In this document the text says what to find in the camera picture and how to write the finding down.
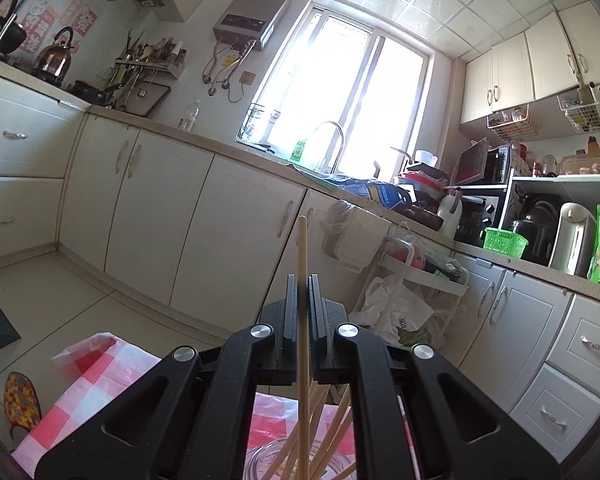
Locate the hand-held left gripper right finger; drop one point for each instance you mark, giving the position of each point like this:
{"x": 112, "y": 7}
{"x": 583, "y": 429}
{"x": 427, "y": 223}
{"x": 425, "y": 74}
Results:
{"x": 314, "y": 310}

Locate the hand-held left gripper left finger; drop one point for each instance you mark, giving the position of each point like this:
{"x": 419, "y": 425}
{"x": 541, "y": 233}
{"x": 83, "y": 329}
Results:
{"x": 291, "y": 310}

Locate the light wooden chopstick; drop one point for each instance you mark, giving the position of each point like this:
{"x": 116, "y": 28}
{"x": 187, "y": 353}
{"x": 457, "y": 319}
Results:
{"x": 303, "y": 260}

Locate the bunch of wooden chopsticks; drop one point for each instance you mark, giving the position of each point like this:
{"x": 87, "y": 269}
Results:
{"x": 316, "y": 396}

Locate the clear glass jar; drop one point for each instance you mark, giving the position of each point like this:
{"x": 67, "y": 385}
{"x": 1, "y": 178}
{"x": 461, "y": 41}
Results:
{"x": 265, "y": 460}

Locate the white plastic bag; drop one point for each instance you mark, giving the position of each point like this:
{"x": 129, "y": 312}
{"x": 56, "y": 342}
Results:
{"x": 390, "y": 305}

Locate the bag of red tomatoes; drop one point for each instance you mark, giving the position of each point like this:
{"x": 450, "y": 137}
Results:
{"x": 405, "y": 255}

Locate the white trolley cart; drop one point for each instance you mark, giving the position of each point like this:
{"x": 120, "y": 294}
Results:
{"x": 430, "y": 282}

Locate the blue printed bag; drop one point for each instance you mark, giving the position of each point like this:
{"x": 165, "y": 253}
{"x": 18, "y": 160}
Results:
{"x": 380, "y": 192}

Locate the dark shallow pan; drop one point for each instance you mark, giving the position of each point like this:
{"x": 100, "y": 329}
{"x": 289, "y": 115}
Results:
{"x": 427, "y": 217}

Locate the white base cabinets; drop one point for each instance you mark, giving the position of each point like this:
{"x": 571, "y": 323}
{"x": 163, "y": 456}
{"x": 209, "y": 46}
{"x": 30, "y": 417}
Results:
{"x": 180, "y": 210}

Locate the green dish soap bottle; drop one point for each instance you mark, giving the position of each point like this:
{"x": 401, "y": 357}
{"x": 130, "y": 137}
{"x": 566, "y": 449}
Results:
{"x": 298, "y": 151}

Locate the white plastic jug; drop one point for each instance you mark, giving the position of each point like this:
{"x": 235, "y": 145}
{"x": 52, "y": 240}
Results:
{"x": 450, "y": 212}

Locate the black toaster oven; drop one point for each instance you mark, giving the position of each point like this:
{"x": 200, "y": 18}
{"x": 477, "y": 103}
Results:
{"x": 475, "y": 215}

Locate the chrome sink faucet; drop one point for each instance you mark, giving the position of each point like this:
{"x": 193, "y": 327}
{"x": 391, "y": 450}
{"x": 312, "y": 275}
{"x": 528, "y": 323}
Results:
{"x": 330, "y": 123}

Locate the green plastic basket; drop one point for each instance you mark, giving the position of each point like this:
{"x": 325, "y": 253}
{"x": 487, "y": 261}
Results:
{"x": 505, "y": 244}

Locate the pink checkered tablecloth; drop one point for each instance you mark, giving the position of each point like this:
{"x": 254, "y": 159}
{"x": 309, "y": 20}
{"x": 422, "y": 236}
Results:
{"x": 95, "y": 375}

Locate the kitchen window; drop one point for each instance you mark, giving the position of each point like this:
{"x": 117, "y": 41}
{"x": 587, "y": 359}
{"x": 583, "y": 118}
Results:
{"x": 355, "y": 100}

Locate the clear water bottle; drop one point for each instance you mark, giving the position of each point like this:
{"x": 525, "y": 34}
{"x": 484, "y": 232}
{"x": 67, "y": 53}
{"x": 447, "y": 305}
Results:
{"x": 190, "y": 117}

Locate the black microwave oven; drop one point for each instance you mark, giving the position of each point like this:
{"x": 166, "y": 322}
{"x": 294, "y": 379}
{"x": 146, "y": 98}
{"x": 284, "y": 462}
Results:
{"x": 497, "y": 164}

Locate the hanging cutting board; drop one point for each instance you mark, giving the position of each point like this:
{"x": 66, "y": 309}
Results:
{"x": 150, "y": 100}

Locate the silver thermos pot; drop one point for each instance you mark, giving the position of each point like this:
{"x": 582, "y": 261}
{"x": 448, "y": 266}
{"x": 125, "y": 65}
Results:
{"x": 572, "y": 240}

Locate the white shelf unit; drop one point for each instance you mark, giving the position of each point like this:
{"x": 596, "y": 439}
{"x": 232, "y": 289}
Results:
{"x": 560, "y": 182}

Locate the colourful patterned slipper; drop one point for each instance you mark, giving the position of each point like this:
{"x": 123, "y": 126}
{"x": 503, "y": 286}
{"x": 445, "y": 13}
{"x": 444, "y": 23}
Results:
{"x": 22, "y": 402}

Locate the silver water heater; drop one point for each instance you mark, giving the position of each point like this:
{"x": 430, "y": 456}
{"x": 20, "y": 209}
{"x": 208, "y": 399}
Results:
{"x": 252, "y": 15}

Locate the black frying pan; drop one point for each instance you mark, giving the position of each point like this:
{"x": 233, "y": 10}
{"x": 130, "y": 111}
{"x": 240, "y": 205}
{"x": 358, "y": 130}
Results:
{"x": 87, "y": 91}

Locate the clear plastic food container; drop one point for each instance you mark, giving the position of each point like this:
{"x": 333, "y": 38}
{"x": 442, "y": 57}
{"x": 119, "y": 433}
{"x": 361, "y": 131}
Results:
{"x": 582, "y": 165}

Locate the white upper cabinets above shelf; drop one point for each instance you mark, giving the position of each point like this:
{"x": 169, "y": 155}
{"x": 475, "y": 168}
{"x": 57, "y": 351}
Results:
{"x": 530, "y": 60}

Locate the steel kettle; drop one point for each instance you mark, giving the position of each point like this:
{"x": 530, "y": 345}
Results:
{"x": 52, "y": 60}

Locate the wall power outlet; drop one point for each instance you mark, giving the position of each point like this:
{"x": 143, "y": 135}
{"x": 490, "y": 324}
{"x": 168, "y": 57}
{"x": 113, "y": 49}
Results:
{"x": 247, "y": 78}

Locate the wall utensil rack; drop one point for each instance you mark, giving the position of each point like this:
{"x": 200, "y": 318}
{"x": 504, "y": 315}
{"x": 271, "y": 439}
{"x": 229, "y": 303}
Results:
{"x": 150, "y": 57}

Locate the pink wall stickers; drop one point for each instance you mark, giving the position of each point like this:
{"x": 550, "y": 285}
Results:
{"x": 82, "y": 22}

